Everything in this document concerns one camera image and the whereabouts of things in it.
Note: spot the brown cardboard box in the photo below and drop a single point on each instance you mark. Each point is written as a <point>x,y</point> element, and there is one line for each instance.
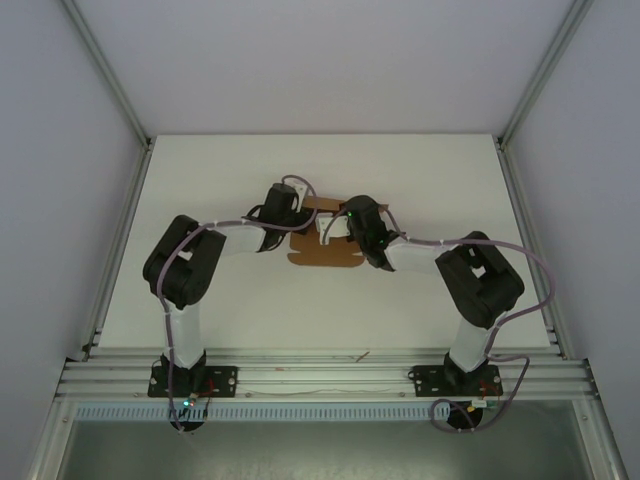
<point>325,252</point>

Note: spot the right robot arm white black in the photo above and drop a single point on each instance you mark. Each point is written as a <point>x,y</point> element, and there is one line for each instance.
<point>480,280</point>

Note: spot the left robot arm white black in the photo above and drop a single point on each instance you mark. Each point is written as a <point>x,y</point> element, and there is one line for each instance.
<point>182,260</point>

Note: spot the grey metal panel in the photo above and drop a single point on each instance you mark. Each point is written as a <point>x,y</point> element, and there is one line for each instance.
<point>320,450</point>

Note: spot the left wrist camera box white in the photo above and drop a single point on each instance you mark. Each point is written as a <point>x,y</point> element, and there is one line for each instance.
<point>301,192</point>

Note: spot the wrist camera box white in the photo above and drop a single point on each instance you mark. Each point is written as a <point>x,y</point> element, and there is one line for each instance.
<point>301,192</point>
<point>334,227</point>

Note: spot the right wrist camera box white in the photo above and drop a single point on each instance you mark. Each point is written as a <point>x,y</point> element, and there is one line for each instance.
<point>334,227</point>

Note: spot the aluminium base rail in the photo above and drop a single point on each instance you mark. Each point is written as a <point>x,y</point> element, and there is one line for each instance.
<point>325,372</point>

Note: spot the aluminium side rail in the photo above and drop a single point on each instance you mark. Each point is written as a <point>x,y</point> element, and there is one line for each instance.
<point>525,210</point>
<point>122,240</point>

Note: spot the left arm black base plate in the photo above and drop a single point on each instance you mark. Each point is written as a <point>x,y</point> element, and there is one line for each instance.
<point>222,381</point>

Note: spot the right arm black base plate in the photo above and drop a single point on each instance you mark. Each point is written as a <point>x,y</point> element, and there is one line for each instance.
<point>430,380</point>

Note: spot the aluminium frame post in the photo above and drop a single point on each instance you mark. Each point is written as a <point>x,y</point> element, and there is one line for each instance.
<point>112,75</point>
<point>542,70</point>

